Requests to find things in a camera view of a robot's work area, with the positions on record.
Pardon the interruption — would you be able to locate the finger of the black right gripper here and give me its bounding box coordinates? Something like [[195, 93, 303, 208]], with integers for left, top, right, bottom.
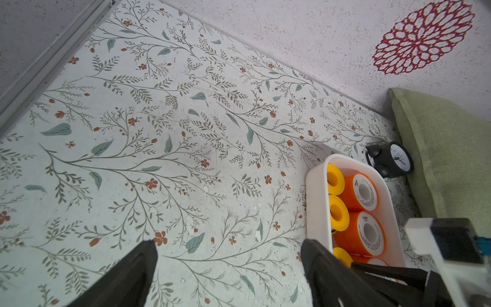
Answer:
[[351, 262, 428, 306]]

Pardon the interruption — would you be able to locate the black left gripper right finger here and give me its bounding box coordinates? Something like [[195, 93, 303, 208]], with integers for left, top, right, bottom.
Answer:
[[300, 239, 394, 306]]

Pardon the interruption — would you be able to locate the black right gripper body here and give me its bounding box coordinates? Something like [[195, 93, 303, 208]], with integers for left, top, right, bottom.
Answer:
[[421, 270, 491, 307]]

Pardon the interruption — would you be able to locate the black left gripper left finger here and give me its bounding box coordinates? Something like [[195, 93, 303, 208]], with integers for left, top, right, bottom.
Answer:
[[69, 240, 158, 306]]

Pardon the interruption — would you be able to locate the yellow tape roll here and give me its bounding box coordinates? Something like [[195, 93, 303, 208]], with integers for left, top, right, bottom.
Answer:
[[332, 247, 353, 268], [327, 164, 345, 196], [329, 194, 350, 232]]

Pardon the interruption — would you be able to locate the orange white tape roll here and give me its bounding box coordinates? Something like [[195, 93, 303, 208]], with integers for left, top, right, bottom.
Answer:
[[339, 173, 379, 212], [351, 255, 388, 266], [333, 211, 385, 257]]

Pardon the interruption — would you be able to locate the white plastic storage box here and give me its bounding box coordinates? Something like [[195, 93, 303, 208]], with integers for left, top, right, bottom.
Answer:
[[306, 154, 405, 267]]

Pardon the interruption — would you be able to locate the black round alarm clock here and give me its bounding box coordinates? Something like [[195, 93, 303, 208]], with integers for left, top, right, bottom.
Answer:
[[365, 141, 414, 179]]

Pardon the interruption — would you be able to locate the green square pillow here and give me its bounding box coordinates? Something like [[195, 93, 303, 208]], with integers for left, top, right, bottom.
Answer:
[[389, 88, 490, 237]]

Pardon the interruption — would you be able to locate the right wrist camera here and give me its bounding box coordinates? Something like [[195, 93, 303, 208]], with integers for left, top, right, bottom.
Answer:
[[405, 218, 490, 306]]

